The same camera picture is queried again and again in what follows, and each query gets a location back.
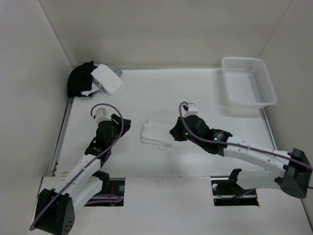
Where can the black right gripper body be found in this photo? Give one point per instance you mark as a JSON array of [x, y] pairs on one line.
[[180, 135]]

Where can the white tank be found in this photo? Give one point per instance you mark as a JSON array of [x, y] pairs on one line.
[[108, 82], [156, 133]]

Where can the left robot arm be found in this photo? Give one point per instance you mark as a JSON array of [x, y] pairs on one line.
[[57, 207]]

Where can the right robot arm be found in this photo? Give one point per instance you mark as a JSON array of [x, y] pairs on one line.
[[288, 171]]

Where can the folded white tank top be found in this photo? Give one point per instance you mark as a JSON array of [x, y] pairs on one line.
[[108, 82]]

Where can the black tank top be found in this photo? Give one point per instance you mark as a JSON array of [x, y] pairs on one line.
[[80, 80]]

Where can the grey tank top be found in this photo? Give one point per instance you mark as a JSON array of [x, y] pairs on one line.
[[117, 71]]

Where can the white plastic basket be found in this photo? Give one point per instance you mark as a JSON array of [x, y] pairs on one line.
[[247, 82]]

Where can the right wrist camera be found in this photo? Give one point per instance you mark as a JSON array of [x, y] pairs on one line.
[[190, 109]]

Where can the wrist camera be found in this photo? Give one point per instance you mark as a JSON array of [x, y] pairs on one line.
[[101, 115], [190, 109]]

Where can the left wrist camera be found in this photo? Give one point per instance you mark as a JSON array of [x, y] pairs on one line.
[[101, 115]]

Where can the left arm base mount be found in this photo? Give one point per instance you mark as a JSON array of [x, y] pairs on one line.
[[110, 191]]

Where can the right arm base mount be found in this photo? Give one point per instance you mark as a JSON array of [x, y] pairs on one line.
[[226, 191]]

